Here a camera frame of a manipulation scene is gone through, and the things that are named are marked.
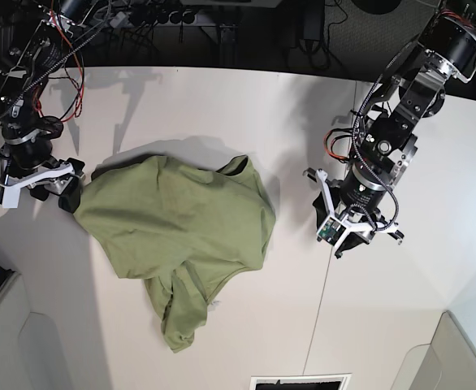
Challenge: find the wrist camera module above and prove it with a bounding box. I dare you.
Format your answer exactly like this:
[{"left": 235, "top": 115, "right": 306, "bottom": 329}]
[
  {"left": 0, "top": 183, "right": 21, "bottom": 209},
  {"left": 316, "top": 215, "right": 347, "bottom": 249}
]

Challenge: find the black box under table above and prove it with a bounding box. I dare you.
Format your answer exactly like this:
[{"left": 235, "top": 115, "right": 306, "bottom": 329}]
[{"left": 301, "top": 0, "right": 325, "bottom": 41}]

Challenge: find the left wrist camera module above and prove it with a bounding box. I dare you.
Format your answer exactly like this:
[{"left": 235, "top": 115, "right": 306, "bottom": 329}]
[{"left": 316, "top": 215, "right": 347, "bottom": 249}]

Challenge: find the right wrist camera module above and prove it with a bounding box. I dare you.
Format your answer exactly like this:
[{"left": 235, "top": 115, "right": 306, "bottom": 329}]
[{"left": 0, "top": 183, "right": 21, "bottom": 209}]

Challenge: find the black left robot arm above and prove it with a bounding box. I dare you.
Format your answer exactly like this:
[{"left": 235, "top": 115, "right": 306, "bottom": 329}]
[{"left": 304, "top": 1, "right": 476, "bottom": 258}]

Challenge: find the green t-shirt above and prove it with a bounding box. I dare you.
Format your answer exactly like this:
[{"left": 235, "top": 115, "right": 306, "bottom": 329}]
[{"left": 74, "top": 155, "right": 276, "bottom": 353}]

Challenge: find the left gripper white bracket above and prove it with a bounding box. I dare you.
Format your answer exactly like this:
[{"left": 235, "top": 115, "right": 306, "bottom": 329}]
[{"left": 303, "top": 162, "right": 405, "bottom": 258}]

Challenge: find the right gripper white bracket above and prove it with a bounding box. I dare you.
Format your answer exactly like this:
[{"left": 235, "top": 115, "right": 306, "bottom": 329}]
[{"left": 0, "top": 158, "right": 84, "bottom": 214}]

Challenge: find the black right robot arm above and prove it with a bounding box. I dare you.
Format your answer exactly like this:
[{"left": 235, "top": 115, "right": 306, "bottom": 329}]
[{"left": 0, "top": 1, "right": 96, "bottom": 213}]

